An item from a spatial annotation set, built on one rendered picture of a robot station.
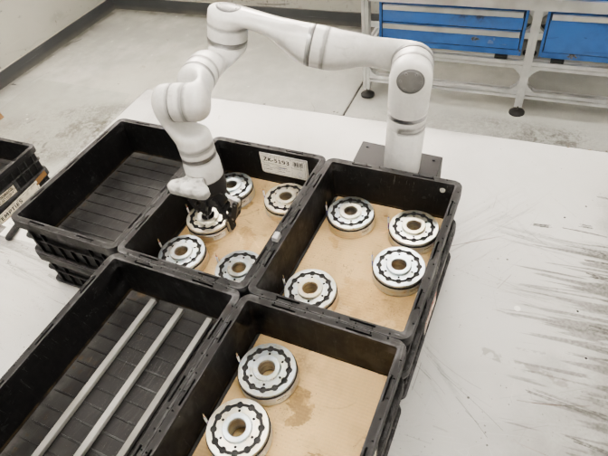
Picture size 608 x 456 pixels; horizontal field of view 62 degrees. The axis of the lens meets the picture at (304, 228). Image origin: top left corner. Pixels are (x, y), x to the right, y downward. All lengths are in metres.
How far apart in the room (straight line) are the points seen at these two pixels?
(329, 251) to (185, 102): 0.42
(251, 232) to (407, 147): 0.42
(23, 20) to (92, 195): 3.07
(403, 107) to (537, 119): 1.86
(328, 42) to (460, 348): 0.70
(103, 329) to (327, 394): 0.46
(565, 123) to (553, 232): 1.69
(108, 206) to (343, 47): 0.68
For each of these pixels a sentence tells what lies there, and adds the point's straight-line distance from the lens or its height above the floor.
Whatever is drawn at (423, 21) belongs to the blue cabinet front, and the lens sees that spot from 2.86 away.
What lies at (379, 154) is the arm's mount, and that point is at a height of 0.78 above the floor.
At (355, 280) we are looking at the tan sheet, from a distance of 1.03.
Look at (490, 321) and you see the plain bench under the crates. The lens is 1.16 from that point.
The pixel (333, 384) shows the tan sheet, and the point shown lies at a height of 0.83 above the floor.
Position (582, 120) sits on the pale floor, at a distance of 3.05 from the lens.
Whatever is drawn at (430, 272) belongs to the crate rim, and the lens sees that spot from 0.92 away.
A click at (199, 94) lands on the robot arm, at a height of 1.19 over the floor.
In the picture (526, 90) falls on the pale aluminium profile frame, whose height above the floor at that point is 0.15.
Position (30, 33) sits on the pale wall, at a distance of 4.42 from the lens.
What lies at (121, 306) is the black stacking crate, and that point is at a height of 0.83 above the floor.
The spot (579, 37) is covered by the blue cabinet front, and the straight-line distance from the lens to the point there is 2.82.
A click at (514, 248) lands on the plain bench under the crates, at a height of 0.70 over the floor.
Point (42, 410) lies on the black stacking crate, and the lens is 1.06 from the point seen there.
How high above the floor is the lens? 1.64
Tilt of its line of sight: 45 degrees down
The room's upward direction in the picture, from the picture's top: 9 degrees counter-clockwise
